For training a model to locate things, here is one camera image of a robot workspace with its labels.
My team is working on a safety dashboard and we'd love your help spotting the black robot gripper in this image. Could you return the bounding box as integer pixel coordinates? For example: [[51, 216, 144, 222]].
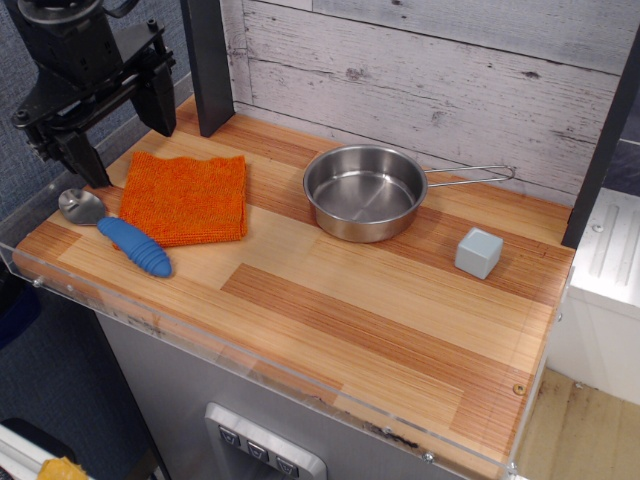
[[5, 1, 176, 188]]

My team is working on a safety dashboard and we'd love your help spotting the blue handled metal spoon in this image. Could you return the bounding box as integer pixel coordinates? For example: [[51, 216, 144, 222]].
[[58, 189, 173, 278]]

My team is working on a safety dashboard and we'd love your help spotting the stainless steel pot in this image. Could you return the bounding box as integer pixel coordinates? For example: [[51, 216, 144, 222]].
[[302, 144, 517, 244]]

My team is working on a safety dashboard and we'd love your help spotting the orange folded cloth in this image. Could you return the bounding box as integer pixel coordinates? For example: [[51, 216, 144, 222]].
[[119, 152, 248, 247]]

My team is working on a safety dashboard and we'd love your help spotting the silver toy fridge cabinet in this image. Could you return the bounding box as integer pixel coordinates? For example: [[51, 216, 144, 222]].
[[98, 312, 506, 479]]

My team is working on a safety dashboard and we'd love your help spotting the silver dispenser button panel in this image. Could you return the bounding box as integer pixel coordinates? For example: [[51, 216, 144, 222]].
[[204, 402, 328, 479]]

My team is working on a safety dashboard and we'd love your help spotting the grey cube block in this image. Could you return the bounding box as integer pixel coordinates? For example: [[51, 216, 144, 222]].
[[454, 227, 504, 280]]

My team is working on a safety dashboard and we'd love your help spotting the white side cabinet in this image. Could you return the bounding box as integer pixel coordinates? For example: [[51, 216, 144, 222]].
[[546, 188, 639, 404]]

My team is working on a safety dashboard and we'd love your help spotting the dark grey left post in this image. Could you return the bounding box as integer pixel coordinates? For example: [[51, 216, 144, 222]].
[[180, 0, 235, 137]]

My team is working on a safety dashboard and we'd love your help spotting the dark grey post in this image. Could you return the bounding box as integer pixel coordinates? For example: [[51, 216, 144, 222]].
[[561, 32, 639, 249], [180, 0, 235, 137]]

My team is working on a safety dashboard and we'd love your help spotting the clear acrylic guard rail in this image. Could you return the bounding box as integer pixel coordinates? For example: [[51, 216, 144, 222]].
[[0, 179, 576, 480]]

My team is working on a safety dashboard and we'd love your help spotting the dark grey right post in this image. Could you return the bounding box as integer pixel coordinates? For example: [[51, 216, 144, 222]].
[[561, 32, 639, 249]]

